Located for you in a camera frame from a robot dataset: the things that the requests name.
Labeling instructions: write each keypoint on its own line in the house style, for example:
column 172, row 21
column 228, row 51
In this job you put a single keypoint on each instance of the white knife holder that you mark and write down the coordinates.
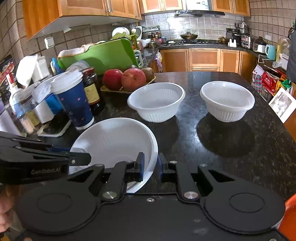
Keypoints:
column 232, row 44

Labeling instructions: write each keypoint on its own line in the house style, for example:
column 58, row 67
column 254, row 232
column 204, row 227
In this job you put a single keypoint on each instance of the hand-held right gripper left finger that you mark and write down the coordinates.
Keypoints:
column 141, row 166

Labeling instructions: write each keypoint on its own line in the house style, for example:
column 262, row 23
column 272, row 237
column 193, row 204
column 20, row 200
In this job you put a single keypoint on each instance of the dark sauce jar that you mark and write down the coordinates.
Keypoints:
column 92, row 92

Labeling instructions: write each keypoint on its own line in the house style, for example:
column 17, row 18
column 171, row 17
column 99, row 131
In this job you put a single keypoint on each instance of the wooden lower cabinets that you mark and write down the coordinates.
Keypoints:
column 203, row 59

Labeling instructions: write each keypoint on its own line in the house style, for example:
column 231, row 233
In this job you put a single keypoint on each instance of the black coffee machine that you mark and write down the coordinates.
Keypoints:
column 233, row 37

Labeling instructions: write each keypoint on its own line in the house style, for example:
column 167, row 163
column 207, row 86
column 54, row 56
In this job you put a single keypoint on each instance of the white ribbed plastic bowl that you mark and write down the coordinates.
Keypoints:
column 227, row 102
column 115, row 141
column 157, row 102

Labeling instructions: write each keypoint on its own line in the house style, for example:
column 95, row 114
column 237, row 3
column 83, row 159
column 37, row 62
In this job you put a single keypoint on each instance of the white purple water bottle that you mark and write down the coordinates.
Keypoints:
column 7, row 120

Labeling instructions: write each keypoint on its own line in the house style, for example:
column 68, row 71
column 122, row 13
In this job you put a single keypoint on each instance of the green cutting board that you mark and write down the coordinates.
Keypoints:
column 104, row 55

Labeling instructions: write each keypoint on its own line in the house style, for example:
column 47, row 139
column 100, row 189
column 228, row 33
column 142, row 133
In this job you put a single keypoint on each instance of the gas stove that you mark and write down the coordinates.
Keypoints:
column 198, row 42

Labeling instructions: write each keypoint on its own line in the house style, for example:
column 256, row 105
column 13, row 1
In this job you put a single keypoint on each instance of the teal mug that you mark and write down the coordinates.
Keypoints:
column 270, row 52

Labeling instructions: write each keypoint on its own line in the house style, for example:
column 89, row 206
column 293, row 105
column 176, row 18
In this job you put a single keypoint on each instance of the dish rack with dishes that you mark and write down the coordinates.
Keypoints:
column 122, row 32

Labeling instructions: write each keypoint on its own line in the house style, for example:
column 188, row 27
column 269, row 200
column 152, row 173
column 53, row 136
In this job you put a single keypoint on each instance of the black snack bag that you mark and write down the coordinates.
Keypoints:
column 5, row 71

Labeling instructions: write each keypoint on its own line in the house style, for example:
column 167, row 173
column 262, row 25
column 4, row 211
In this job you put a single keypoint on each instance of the dark red apple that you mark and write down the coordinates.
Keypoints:
column 112, row 80

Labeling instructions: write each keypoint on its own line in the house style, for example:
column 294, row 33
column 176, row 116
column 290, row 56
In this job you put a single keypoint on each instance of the patterned gift bag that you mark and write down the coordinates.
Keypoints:
column 257, row 80

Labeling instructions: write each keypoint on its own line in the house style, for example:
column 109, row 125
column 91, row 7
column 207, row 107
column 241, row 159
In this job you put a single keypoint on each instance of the wooden upper cabinet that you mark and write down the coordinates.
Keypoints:
column 81, row 11
column 231, row 5

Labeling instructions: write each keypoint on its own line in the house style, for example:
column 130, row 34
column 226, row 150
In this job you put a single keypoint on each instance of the white black tray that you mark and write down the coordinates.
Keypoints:
column 55, row 127

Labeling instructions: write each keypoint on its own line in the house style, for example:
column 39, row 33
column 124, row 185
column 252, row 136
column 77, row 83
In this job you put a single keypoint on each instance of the dark wok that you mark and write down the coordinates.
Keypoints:
column 189, row 36

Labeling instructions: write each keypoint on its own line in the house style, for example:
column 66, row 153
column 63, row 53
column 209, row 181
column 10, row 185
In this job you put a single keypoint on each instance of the white cloth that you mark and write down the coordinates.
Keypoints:
column 74, row 51

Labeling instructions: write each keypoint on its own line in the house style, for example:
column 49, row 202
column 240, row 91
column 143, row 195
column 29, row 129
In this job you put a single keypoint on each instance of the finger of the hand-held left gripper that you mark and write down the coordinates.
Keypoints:
column 34, row 142
column 78, row 158

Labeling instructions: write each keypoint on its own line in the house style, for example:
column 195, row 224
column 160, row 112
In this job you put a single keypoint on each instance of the clear plastic jar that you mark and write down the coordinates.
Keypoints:
column 24, row 106

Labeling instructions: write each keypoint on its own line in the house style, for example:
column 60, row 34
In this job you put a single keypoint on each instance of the purple hanging cloth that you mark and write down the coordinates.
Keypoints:
column 159, row 61

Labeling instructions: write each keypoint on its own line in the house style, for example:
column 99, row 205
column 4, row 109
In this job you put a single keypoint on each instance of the person's left hand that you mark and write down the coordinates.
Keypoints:
column 4, row 206

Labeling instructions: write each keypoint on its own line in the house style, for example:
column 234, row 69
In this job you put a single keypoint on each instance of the orange plastic plate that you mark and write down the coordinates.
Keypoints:
column 289, row 217

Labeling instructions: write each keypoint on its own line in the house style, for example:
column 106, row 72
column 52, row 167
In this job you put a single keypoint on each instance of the white blue box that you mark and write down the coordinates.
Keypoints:
column 46, row 104

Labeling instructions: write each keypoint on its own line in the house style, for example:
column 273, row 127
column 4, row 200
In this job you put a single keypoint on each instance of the white framed box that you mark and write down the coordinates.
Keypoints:
column 283, row 105

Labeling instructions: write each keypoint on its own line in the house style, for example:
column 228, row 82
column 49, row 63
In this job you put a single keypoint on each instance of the brown kiwi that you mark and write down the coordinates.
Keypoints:
column 148, row 73

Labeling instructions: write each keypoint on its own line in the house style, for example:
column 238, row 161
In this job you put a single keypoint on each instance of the red bag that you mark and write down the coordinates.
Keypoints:
column 270, row 82

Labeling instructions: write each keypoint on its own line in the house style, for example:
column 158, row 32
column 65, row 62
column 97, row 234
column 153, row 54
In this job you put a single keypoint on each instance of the white cooker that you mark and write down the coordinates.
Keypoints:
column 259, row 46

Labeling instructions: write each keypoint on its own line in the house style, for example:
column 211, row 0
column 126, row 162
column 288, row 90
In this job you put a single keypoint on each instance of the blue paper cup white lid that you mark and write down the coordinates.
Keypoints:
column 76, row 104

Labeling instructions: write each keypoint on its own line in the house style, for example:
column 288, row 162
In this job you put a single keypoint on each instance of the range hood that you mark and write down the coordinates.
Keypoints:
column 198, row 13

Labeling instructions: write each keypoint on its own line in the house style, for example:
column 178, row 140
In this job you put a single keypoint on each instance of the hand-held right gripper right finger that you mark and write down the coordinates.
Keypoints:
column 161, row 173

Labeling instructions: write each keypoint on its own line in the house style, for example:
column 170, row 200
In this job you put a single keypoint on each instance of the white wall socket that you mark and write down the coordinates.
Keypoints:
column 49, row 42

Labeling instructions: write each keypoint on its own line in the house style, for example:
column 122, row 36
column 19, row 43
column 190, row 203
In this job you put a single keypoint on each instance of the striped red apple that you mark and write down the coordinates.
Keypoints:
column 133, row 80

